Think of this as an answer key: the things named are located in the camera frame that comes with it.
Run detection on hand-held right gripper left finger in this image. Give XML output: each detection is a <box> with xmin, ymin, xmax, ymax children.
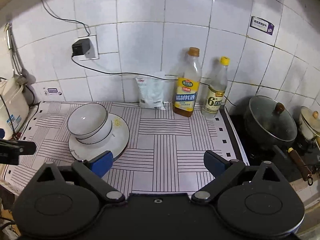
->
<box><xmin>36</xmin><ymin>151</ymin><xmax>126</xmax><ymax>204</ymax></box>

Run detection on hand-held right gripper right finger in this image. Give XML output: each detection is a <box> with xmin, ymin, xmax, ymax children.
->
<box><xmin>191</xmin><ymin>150</ymin><xmax>283</xmax><ymax>204</ymax></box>

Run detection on white sun plate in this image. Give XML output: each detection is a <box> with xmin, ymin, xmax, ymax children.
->
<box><xmin>68</xmin><ymin>113</ymin><xmax>130</xmax><ymax>162</ymax></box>

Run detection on white rice cooker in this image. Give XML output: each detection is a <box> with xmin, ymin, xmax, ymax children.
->
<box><xmin>0</xmin><ymin>77</ymin><xmax>30</xmax><ymax>140</ymax></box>

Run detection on black stove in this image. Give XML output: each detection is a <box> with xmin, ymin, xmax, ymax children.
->
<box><xmin>228</xmin><ymin>114</ymin><xmax>320</xmax><ymax>183</ymax></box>

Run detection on striped tablecloth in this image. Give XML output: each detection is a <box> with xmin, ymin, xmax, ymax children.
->
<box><xmin>0</xmin><ymin>100</ymin><xmax>251</xmax><ymax>193</ymax></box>

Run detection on clear vinegar bottle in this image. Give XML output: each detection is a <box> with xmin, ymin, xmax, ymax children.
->
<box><xmin>202</xmin><ymin>56</ymin><xmax>231</xmax><ymax>119</ymax></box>

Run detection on dark pot with glass lid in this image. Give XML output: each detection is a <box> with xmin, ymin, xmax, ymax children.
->
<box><xmin>243</xmin><ymin>95</ymin><xmax>313</xmax><ymax>186</ymax></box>

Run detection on yellow label cooking wine bottle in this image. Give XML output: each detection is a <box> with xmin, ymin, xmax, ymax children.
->
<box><xmin>173</xmin><ymin>47</ymin><xmax>203</xmax><ymax>118</ymax></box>

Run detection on hanging metal utensils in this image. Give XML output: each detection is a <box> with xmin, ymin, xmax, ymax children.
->
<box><xmin>4</xmin><ymin>23</ymin><xmax>36</xmax><ymax>85</ymax></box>

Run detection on white plastic packet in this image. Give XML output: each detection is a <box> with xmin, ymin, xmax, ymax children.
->
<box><xmin>135</xmin><ymin>72</ymin><xmax>168</xmax><ymax>111</ymax></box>

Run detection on cream enamel pot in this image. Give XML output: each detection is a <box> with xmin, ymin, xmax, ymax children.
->
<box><xmin>298</xmin><ymin>106</ymin><xmax>320</xmax><ymax>141</ymax></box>

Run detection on black power adapter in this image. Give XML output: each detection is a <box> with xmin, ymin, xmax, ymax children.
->
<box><xmin>71</xmin><ymin>38</ymin><xmax>91</xmax><ymax>57</ymax></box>

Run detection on rice cooker black cable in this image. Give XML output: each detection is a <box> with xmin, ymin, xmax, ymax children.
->
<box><xmin>0</xmin><ymin>96</ymin><xmax>16</xmax><ymax>137</ymax></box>

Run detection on small wall label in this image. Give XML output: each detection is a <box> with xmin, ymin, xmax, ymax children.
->
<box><xmin>43</xmin><ymin>87</ymin><xmax>63</xmax><ymax>96</ymax></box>

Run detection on white wall socket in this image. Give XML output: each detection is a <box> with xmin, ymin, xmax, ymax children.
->
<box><xmin>76</xmin><ymin>33</ymin><xmax>99</xmax><ymax>61</ymax></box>

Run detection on thin black cable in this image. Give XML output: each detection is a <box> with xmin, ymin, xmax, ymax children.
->
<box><xmin>40</xmin><ymin>0</ymin><xmax>91</xmax><ymax>40</ymax></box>

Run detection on purple and white wall sticker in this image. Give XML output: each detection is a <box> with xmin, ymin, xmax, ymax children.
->
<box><xmin>250</xmin><ymin>16</ymin><xmax>275</xmax><ymax>36</ymax></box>

